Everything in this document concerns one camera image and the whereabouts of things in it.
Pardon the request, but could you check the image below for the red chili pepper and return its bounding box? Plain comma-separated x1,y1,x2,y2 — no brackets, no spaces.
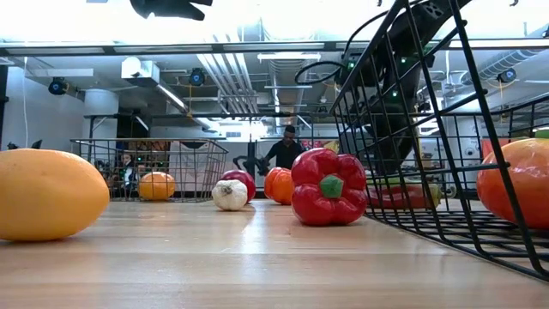
366,183,443,211

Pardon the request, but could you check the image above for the red bell pepper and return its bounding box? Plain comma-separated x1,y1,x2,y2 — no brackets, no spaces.
290,148,369,227

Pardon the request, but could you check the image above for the red tomato green calyx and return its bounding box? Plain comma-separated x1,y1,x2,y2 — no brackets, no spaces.
220,169,257,203

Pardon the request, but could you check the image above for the orange persimmon green calyx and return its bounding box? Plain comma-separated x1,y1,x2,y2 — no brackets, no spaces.
476,128,549,231

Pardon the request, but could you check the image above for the orange yellow bell pepper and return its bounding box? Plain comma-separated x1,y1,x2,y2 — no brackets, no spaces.
137,171,177,202

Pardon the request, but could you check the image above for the white garlic bulb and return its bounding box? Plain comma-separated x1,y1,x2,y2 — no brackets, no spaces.
211,179,249,212

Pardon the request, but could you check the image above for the yellow lemon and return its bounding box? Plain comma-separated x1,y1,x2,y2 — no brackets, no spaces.
0,148,111,243

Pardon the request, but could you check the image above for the white ceiling unit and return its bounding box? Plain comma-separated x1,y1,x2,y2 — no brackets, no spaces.
120,56,160,87

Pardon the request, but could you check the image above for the black ceiling spotlight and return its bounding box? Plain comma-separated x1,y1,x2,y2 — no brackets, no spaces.
497,67,518,85
188,67,207,88
47,76,69,96

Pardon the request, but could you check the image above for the colourful patterned cloth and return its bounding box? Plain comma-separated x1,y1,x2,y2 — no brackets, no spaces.
299,139,340,151

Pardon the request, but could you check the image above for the orange red banner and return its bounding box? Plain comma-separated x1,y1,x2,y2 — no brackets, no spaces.
482,136,516,158

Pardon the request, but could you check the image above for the person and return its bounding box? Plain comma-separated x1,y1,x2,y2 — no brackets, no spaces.
261,124,306,171

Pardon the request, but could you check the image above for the orange ribbed pumpkin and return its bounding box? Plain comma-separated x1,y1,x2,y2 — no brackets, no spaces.
263,167,296,206

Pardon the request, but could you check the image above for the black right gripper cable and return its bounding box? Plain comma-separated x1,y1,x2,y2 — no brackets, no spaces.
293,59,348,86

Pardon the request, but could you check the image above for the black wire basket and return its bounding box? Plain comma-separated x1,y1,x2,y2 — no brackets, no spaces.
329,0,549,283

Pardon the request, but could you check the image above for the bronze wire basket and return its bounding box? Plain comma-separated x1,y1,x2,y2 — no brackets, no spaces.
69,137,230,203

